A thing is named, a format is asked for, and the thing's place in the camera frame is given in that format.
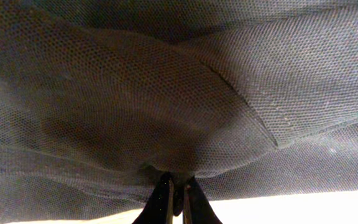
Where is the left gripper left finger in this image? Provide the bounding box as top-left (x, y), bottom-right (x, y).
top-left (132, 172), bottom-right (174, 224)

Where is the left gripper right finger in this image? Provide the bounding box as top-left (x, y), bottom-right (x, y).
top-left (183, 177), bottom-right (222, 224)

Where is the black polo shirt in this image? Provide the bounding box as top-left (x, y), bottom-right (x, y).
top-left (0, 0), bottom-right (358, 223)

